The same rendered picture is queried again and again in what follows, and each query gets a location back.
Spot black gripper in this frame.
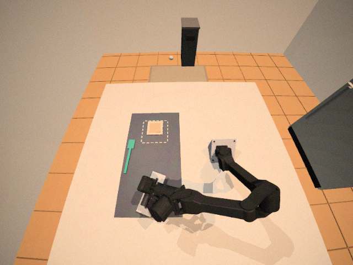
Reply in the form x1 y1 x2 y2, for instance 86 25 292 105
137 176 169 198

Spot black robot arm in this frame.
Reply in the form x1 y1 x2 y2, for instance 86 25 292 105
147 145 281 222

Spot cream square tile with dark centre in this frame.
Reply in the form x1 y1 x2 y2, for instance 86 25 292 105
147 121 163 135

